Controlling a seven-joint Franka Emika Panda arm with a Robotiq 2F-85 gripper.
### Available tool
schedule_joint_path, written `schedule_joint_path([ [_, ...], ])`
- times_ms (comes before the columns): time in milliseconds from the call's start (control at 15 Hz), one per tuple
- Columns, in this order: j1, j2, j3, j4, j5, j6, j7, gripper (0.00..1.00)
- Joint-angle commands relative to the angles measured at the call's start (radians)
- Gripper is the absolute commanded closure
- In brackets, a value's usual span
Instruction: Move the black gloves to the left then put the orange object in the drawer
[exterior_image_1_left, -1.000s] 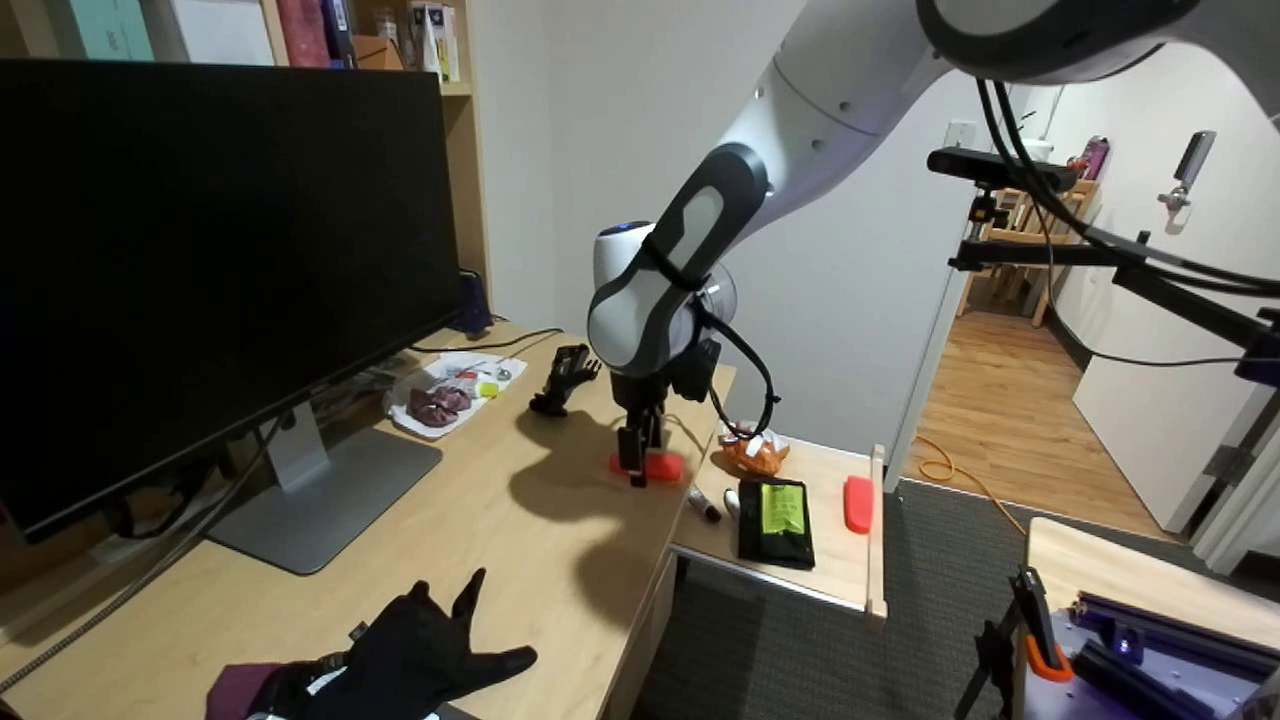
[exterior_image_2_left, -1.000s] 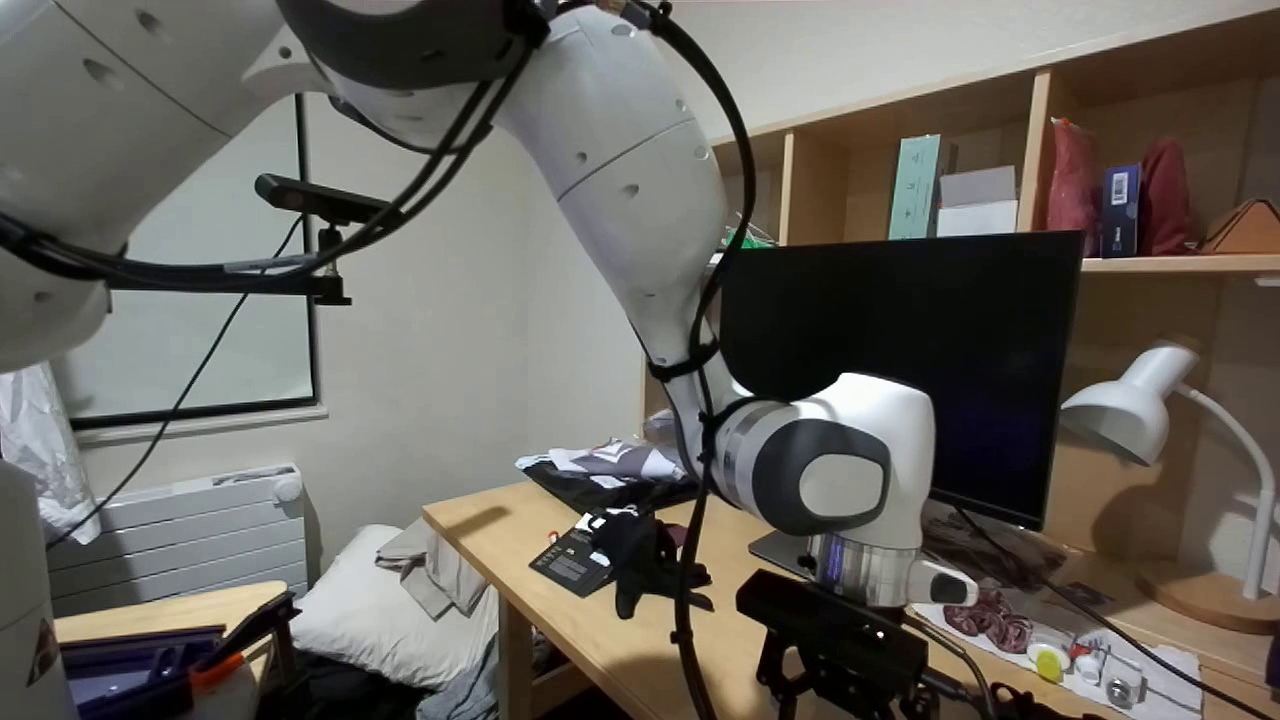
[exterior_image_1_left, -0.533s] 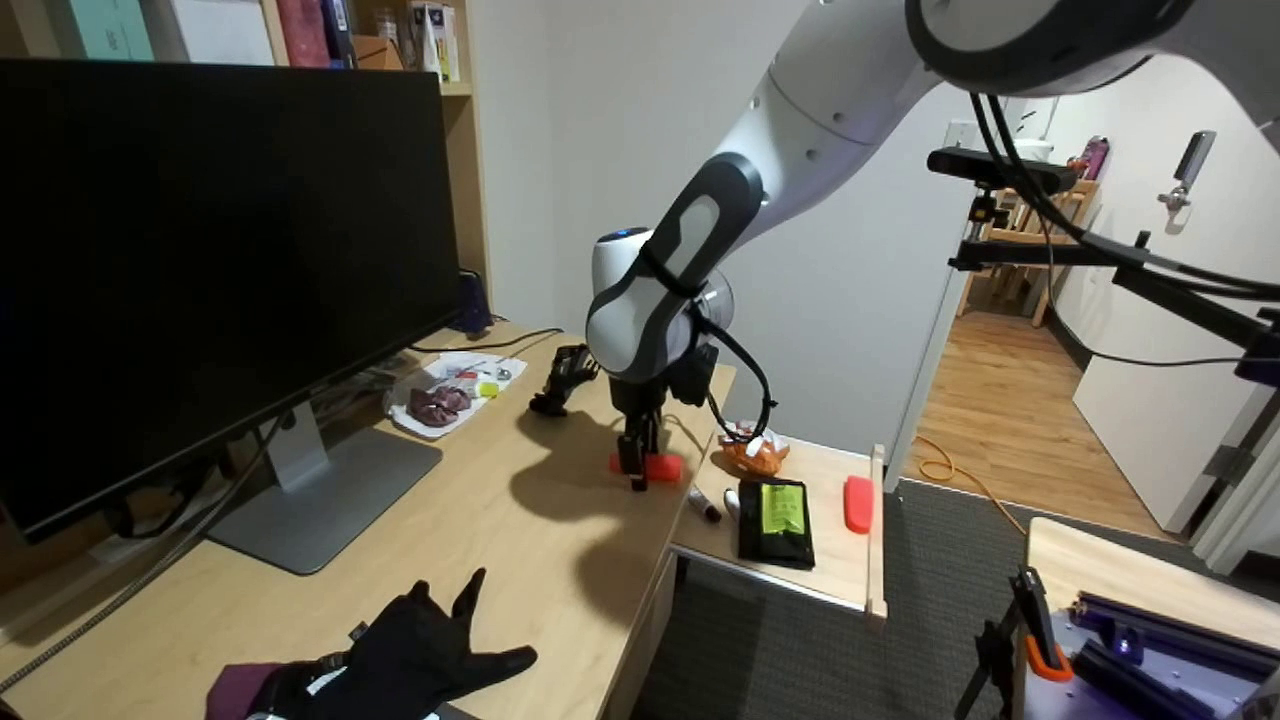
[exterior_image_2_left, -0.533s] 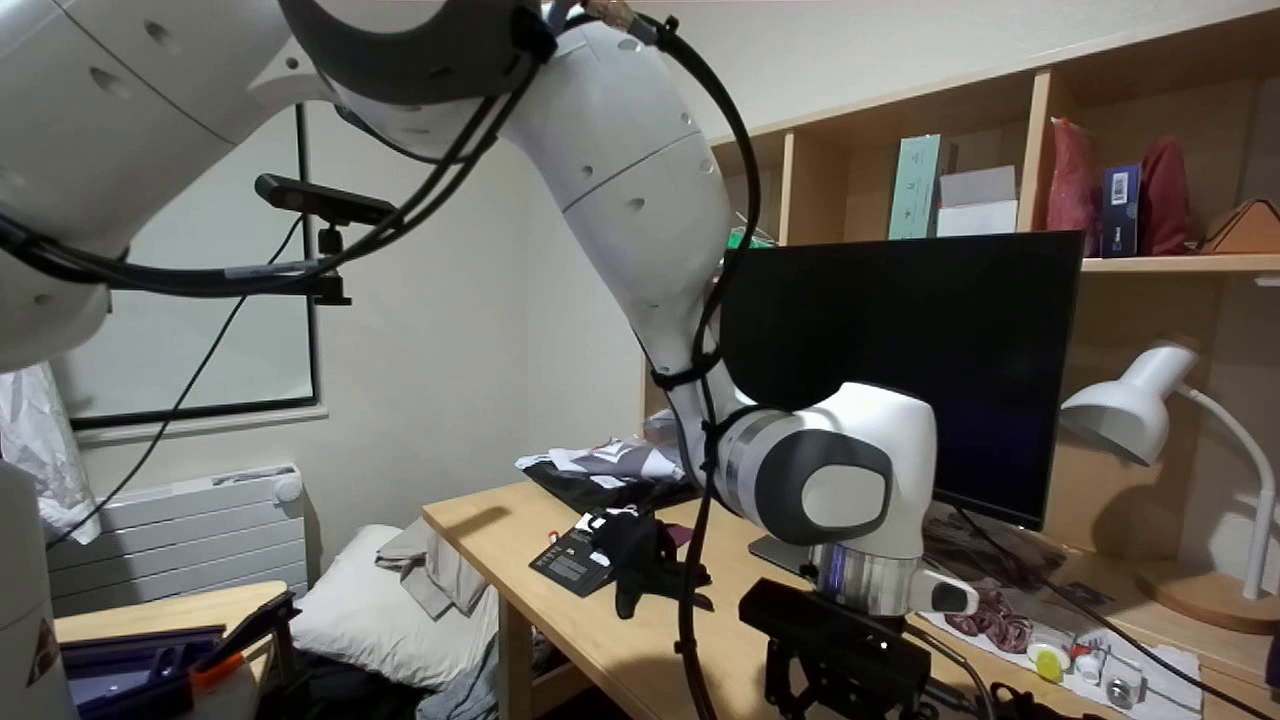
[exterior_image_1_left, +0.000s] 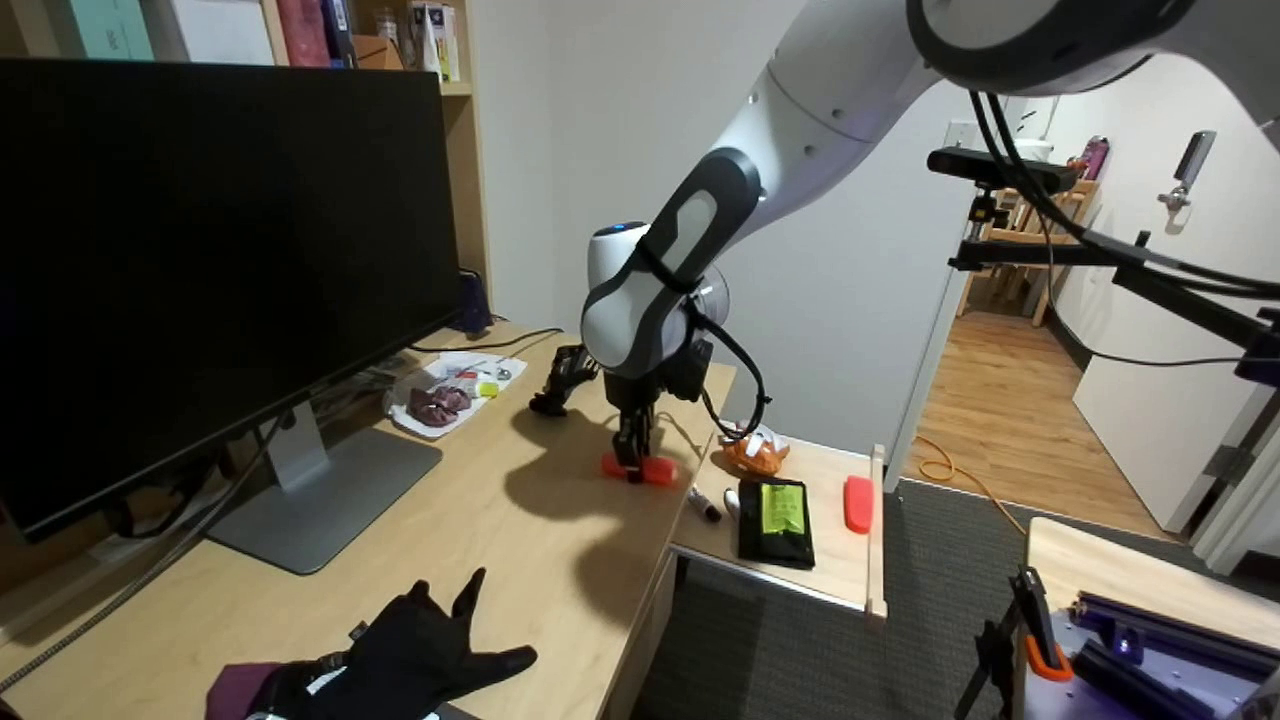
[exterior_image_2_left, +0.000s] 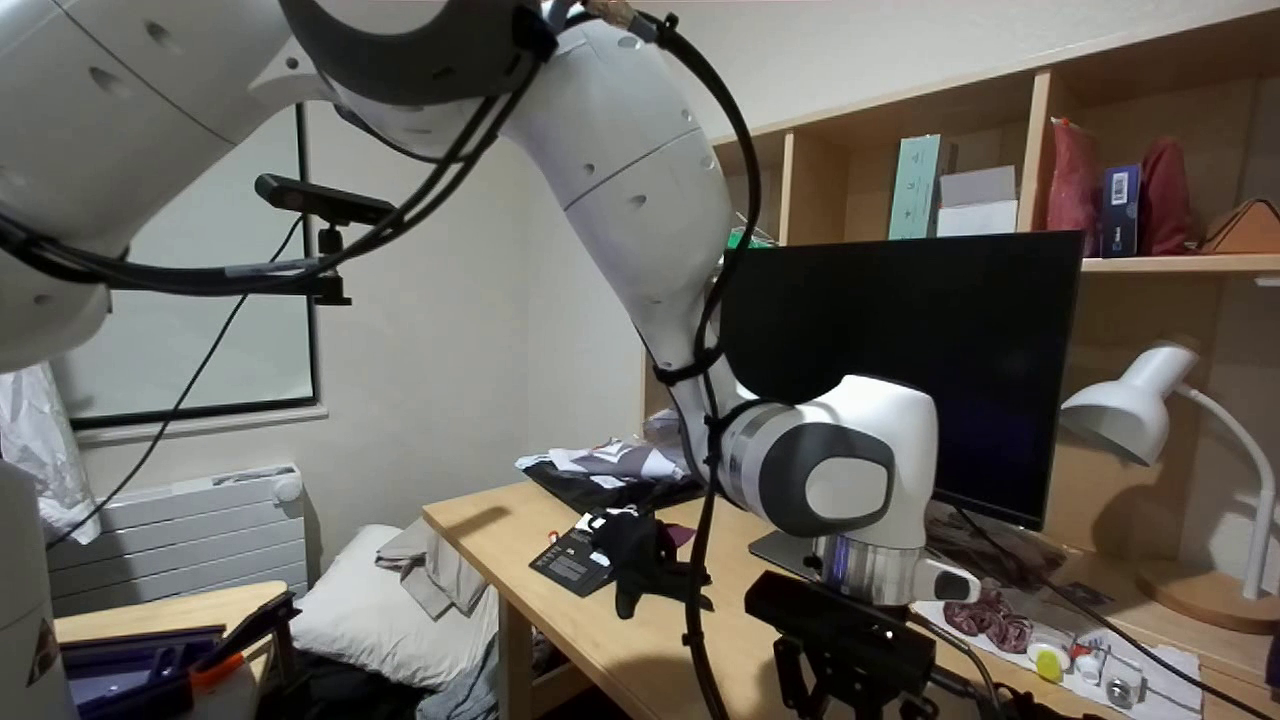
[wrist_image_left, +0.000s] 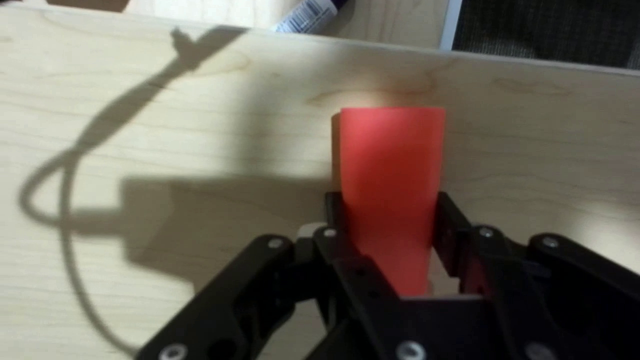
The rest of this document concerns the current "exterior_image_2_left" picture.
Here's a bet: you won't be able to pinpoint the red books on shelf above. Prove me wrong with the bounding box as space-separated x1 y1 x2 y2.
1041 118 1103 257

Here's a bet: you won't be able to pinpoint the dark clothing pile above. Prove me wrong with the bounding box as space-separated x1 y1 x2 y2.
253 645 506 720

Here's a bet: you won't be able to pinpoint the orange black hand tool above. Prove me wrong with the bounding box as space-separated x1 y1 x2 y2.
184 592 303 697

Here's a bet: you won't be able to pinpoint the brown leather pouch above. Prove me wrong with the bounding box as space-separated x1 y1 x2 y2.
1198 196 1280 261

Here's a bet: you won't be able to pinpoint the white desk lamp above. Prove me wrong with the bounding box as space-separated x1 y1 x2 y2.
1056 339 1280 638

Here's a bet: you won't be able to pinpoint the white box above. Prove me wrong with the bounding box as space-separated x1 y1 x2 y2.
934 159 1023 239

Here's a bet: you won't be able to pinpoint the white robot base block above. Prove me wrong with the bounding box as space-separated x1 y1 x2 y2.
0 452 76 720

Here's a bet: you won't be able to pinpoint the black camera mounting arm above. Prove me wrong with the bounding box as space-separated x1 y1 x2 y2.
103 226 352 317

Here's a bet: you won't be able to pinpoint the black gloves with tag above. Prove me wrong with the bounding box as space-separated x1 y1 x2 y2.
530 510 718 625

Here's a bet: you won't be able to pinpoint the grey folded cloth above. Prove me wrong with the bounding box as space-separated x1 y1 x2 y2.
372 515 491 625

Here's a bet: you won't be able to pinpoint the wooden side table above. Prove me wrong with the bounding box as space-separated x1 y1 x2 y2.
52 577 295 720

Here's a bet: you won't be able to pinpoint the white pillow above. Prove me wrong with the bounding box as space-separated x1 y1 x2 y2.
290 522 506 691

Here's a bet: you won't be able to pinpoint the wooden shelf unit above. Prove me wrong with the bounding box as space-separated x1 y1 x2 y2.
641 4 1280 631

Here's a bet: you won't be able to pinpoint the thin black camera cable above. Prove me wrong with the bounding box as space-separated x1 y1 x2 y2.
45 211 314 552

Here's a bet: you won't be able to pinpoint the white plastic bag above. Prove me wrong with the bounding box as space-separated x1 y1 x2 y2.
0 357 103 550

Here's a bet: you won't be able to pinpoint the purple tool tray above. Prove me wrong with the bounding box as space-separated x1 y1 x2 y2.
56 625 234 720

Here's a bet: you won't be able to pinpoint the clear bag with red contents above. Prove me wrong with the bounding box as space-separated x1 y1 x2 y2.
935 592 1036 661

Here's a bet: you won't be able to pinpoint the folded black white clothes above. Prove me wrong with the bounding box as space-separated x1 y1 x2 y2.
517 436 711 522

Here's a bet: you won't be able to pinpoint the maroon pouch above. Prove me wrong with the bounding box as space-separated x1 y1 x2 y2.
1136 135 1206 257

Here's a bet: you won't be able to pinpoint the silver metal clip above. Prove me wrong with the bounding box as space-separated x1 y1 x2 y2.
1070 638 1153 711

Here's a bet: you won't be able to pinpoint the teal book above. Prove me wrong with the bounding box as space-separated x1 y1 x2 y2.
885 132 945 244

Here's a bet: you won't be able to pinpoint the white radiator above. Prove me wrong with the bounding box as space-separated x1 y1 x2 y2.
45 462 318 622

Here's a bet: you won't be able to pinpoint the yellow green round item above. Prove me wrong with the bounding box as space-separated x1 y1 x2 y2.
1028 639 1074 690

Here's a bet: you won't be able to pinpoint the thin black desk cable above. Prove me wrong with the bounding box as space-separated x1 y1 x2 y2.
953 505 1272 720

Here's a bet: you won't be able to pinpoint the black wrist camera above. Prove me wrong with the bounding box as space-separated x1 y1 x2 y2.
741 571 942 679

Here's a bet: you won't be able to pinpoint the black window frame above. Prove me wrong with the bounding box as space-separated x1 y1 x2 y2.
64 105 324 432

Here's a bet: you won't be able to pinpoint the dark blue box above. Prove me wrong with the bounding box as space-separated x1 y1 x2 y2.
1097 159 1150 261

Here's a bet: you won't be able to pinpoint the dark cable bundle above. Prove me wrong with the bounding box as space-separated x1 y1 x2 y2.
935 514 1074 592

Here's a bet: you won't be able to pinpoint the black computer monitor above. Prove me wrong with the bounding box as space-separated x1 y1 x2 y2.
724 234 1089 592

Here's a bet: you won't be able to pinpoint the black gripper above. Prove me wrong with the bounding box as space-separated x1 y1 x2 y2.
774 645 945 720

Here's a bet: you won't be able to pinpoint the black stereo camera bar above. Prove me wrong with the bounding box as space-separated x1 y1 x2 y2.
253 173 410 234

